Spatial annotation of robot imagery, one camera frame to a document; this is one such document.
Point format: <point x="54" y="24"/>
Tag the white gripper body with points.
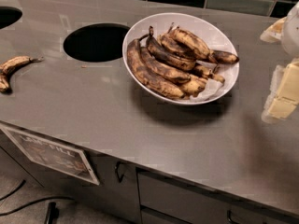
<point x="291" y="32"/>

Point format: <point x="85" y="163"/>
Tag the white ceramic bowl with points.
<point x="214" y="38"/>

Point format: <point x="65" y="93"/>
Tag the small banana right middle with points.
<point x="207" y="73"/>

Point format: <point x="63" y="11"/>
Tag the dark banana middle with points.
<point x="163" y="55"/>

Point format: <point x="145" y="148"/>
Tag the spotted banana on counter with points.
<point x="9" y="67"/>

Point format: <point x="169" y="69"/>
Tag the white paper napkin in bowl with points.
<point x="212" y="87"/>

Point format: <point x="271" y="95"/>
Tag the dark banana right end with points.
<point x="225" y="57"/>

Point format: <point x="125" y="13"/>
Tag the small yellow banana front right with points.
<point x="194" y="86"/>

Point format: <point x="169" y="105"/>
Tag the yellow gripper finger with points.
<point x="284" y="93"/>
<point x="273" y="32"/>

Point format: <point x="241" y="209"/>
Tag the framed landfill sign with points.
<point x="56" y="156"/>

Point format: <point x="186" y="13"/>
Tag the black drawer handle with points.
<point x="230" y="218"/>

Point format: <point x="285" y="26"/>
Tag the long spotted banana front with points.
<point x="149" y="79"/>

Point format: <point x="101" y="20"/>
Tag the spotted banana second row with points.
<point x="168" y="72"/>

